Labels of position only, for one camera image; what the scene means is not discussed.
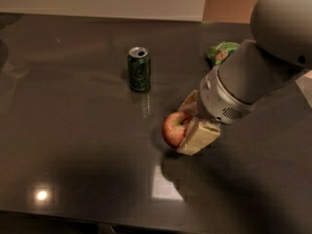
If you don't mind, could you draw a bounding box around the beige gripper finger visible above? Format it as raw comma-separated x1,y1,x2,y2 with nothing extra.
177,90,198,115
177,117,220,156

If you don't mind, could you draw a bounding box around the red apple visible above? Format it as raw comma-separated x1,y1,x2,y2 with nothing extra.
162,111,193,148

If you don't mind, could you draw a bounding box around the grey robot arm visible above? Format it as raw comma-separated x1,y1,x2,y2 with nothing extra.
177,0,312,155

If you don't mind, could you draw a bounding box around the green soda can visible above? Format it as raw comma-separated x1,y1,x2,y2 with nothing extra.
128,47,151,93

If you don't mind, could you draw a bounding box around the green snack bag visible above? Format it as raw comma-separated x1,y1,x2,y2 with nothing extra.
206,42,240,66

